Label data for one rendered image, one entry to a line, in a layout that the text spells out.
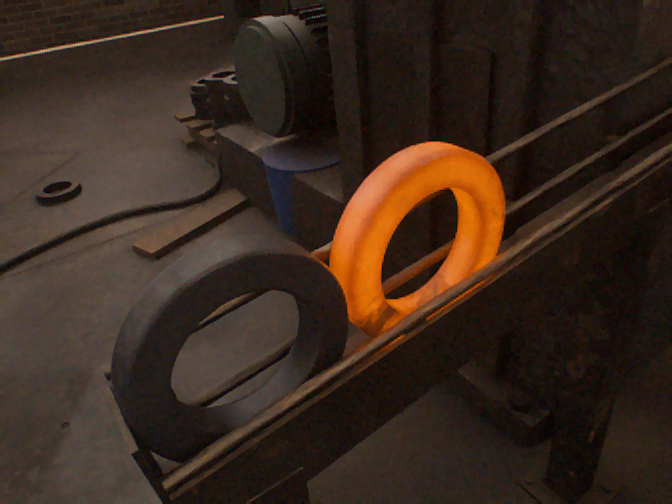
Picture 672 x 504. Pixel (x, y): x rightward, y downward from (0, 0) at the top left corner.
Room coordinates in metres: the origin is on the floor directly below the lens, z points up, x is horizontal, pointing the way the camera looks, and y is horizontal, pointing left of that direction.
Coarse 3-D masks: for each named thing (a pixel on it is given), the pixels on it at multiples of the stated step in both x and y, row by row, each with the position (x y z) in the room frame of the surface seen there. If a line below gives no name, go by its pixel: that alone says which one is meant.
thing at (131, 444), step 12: (108, 396) 0.29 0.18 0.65; (120, 420) 0.26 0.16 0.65; (132, 444) 0.24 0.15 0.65; (132, 456) 0.23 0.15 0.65; (144, 456) 0.24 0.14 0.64; (144, 468) 0.24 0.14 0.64; (156, 468) 0.27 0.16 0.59; (156, 480) 0.24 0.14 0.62; (156, 492) 0.24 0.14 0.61; (168, 492) 0.25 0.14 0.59
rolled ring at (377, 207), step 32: (416, 160) 0.40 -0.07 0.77; (448, 160) 0.41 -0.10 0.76; (480, 160) 0.43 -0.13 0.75; (384, 192) 0.37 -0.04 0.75; (416, 192) 0.39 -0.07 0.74; (480, 192) 0.43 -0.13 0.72; (352, 224) 0.37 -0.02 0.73; (384, 224) 0.37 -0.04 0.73; (480, 224) 0.43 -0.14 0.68; (352, 256) 0.36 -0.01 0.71; (448, 256) 0.45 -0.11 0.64; (480, 256) 0.43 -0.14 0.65; (352, 288) 0.35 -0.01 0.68; (352, 320) 0.36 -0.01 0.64; (384, 320) 0.37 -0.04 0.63
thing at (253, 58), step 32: (256, 32) 1.75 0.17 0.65; (288, 32) 1.73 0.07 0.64; (320, 32) 1.78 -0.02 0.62; (256, 64) 1.78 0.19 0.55; (288, 64) 1.66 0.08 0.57; (320, 64) 1.72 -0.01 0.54; (256, 96) 1.82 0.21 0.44; (288, 96) 1.65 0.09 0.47; (320, 96) 1.71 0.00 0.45; (224, 128) 2.09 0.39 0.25; (256, 128) 2.05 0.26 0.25; (288, 128) 1.69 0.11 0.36; (320, 128) 1.86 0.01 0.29; (224, 160) 2.05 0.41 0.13; (256, 160) 1.79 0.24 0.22; (256, 192) 1.83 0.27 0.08; (320, 192) 1.44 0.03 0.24; (320, 224) 1.45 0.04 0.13
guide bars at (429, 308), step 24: (648, 168) 0.55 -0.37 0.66; (600, 192) 0.51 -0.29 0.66; (576, 216) 0.48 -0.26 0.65; (528, 240) 0.45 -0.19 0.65; (504, 264) 0.42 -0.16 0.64; (456, 288) 0.40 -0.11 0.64; (432, 312) 0.37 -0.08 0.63; (384, 336) 0.35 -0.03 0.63; (360, 360) 0.33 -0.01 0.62; (312, 384) 0.31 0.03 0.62; (288, 408) 0.29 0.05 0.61; (240, 432) 0.27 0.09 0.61; (192, 456) 0.26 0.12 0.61; (216, 456) 0.26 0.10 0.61; (168, 480) 0.24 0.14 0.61
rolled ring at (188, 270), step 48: (240, 240) 0.33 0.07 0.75; (288, 240) 0.36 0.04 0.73; (192, 288) 0.29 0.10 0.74; (240, 288) 0.31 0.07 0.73; (288, 288) 0.32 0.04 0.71; (336, 288) 0.35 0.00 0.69; (144, 336) 0.27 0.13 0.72; (336, 336) 0.34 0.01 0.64; (144, 384) 0.26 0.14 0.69; (288, 384) 0.33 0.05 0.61; (144, 432) 0.26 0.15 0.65; (192, 432) 0.27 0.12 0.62
